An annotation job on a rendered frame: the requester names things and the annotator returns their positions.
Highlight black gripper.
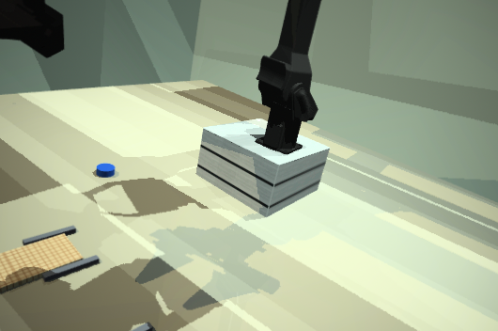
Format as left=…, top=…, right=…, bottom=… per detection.
left=0, top=0, right=64, bottom=58

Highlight blue short cylinder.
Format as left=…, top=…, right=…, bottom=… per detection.
left=96, top=164, right=116, bottom=178

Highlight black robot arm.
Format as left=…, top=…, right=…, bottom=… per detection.
left=256, top=0, right=321, bottom=154

